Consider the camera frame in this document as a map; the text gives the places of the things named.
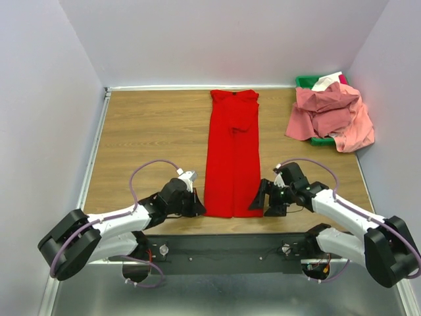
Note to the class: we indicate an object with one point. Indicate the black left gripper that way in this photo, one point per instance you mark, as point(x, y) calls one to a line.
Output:
point(195, 205)

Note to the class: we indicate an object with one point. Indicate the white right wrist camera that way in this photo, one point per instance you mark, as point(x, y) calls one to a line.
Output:
point(278, 181)

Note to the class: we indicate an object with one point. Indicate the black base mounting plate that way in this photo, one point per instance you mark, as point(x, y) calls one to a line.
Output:
point(227, 253)

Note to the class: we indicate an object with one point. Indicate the magenta cloth in bin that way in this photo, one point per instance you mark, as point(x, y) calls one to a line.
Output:
point(343, 79)

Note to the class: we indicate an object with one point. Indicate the aluminium frame rail left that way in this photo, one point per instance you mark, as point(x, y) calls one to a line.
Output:
point(93, 153)

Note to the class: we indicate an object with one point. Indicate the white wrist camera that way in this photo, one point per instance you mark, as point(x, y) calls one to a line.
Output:
point(188, 177)
point(278, 181)

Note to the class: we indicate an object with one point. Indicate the white cloth in bin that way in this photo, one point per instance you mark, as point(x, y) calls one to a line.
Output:
point(325, 81)

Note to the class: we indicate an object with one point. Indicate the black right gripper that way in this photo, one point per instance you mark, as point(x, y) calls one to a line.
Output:
point(264, 187)

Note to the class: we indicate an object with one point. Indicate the pink t shirt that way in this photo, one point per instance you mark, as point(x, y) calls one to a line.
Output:
point(338, 113)

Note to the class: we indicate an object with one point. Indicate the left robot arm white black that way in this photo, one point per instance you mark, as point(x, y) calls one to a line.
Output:
point(79, 239)

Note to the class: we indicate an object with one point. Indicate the red t shirt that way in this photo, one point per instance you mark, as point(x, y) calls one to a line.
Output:
point(232, 176)

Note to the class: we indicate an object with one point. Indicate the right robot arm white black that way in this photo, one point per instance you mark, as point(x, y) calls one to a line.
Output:
point(383, 246)

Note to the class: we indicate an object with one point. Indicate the green plastic bin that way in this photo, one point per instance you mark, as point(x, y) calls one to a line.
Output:
point(308, 82)

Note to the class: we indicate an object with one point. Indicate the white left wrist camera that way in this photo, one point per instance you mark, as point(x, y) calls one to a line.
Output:
point(188, 177)

